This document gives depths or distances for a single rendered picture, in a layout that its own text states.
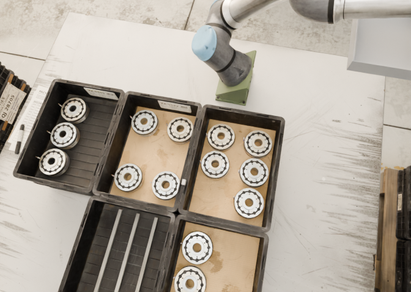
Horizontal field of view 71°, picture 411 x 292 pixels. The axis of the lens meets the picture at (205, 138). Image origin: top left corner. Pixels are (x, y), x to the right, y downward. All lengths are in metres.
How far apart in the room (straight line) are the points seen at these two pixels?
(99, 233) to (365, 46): 1.11
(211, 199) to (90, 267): 0.47
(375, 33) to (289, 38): 1.33
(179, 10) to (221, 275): 2.09
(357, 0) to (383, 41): 0.35
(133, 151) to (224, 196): 0.39
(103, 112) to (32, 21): 1.84
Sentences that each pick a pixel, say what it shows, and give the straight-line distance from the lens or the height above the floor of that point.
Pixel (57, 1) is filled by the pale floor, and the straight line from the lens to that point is 3.03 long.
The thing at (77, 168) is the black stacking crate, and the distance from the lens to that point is 1.22.
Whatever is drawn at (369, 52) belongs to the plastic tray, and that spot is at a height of 1.05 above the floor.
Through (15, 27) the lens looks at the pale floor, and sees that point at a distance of 3.04.
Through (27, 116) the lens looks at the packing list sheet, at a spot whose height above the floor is 0.70.
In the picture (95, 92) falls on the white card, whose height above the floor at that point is 0.89.
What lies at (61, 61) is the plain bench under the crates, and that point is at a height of 0.70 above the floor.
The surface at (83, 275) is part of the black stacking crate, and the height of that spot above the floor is 0.83.
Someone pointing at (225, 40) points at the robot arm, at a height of 0.97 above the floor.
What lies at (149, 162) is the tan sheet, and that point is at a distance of 1.13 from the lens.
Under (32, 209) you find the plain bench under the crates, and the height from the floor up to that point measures 0.70.
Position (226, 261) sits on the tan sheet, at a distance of 1.06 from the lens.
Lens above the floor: 1.89
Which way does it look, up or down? 71 degrees down
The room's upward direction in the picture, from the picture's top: 10 degrees counter-clockwise
